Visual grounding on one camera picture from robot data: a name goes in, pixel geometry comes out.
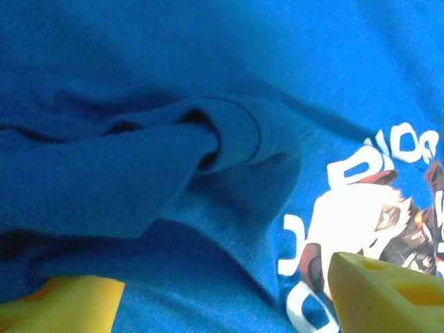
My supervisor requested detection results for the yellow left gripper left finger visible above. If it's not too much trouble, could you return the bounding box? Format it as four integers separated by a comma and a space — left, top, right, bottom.
0, 275, 126, 333

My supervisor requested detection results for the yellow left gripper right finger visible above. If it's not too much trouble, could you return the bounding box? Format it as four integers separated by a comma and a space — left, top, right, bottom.
327, 251, 444, 333

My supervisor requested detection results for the blue printed t-shirt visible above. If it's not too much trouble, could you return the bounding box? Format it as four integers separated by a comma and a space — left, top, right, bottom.
0, 0, 444, 333

